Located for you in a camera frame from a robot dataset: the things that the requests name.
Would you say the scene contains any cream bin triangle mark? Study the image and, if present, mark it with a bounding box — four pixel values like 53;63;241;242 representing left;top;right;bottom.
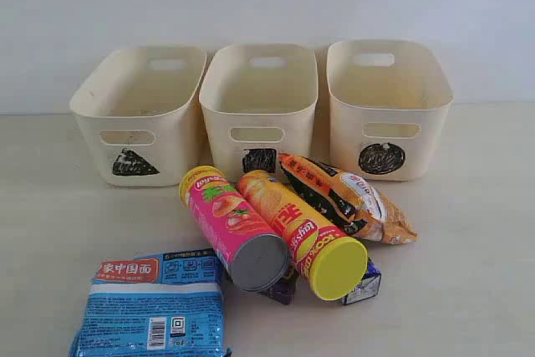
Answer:
69;45;207;186

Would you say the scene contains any orange instant noodle bag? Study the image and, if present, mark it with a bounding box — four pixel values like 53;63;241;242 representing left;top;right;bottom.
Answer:
278;153;417;245

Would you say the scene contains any blue white milk carton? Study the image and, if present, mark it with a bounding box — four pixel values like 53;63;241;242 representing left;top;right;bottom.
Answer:
340;258;382;305

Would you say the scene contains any cream bin square mark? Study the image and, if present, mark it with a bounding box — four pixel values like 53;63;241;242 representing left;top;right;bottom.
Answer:
199;43;318;182

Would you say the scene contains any pink Lays chips can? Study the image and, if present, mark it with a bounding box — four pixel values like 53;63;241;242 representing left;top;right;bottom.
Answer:
179;166;289;293

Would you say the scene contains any cream bin circle mark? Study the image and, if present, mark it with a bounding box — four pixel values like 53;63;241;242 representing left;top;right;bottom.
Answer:
326;39;454;181

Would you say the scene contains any purple juice carton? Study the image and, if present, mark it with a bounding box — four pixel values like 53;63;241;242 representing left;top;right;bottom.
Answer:
260;266;299;305

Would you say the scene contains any blue instant noodle bag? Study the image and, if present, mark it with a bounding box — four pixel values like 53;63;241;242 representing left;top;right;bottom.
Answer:
69;248;232;356

